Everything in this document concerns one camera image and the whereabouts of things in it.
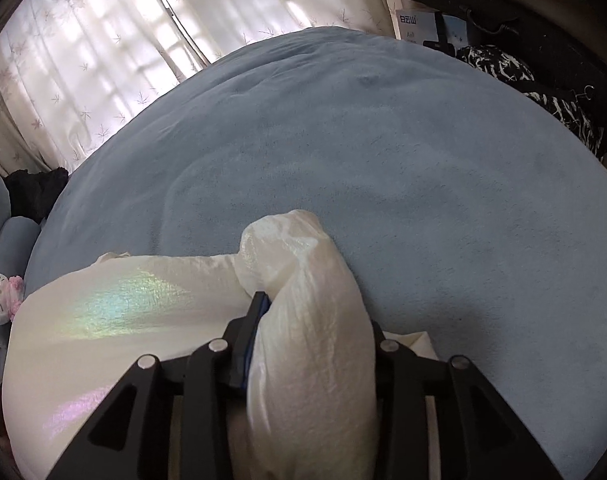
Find white floral curtain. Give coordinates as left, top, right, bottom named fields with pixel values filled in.
left=0, top=0, right=393, bottom=174

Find pink white kitty plush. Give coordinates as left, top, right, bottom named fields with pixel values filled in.
left=0, top=273, right=24, bottom=326

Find white labelled box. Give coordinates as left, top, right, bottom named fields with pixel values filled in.
left=396, top=10, right=469, bottom=55

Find white puffer down coat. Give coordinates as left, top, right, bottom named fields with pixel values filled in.
left=1, top=208, right=440, bottom=480

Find blue fleece bed cover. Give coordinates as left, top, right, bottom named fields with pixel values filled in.
left=26, top=27, right=607, bottom=479

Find black white patterned clothes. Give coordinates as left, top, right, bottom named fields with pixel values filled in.
left=456, top=46, right=606, bottom=162

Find lower blue pillow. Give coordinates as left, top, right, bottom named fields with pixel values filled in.
left=0, top=217, right=40, bottom=349

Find black garment by pillows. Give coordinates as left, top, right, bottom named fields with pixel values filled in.
left=3, top=167, right=69, bottom=223

